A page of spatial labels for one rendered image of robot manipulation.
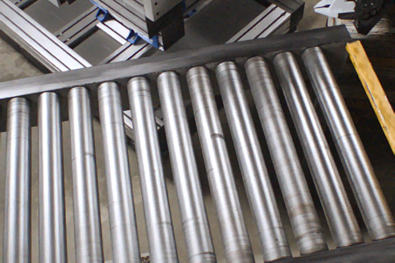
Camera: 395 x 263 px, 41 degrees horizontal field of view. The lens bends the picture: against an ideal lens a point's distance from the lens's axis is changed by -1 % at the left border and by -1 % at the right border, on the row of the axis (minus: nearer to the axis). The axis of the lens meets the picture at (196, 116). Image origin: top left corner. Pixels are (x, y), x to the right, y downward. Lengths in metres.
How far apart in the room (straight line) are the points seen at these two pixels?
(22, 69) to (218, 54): 1.32
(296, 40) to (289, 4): 0.92
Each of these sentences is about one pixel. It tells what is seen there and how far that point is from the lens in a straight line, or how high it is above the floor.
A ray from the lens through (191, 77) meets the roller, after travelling 1.14.
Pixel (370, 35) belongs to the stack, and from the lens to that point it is 1.65.
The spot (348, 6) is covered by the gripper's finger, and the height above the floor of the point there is 0.79.
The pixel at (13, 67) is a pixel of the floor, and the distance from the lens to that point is 2.37.
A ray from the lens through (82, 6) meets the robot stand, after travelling 2.22.
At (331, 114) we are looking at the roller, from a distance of 1.10.
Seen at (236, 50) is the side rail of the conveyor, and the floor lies 0.80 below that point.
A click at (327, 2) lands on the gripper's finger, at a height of 0.78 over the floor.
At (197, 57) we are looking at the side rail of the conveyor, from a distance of 1.16.
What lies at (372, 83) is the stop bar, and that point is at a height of 0.82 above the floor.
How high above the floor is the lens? 1.68
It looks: 55 degrees down
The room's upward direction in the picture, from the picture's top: 5 degrees counter-clockwise
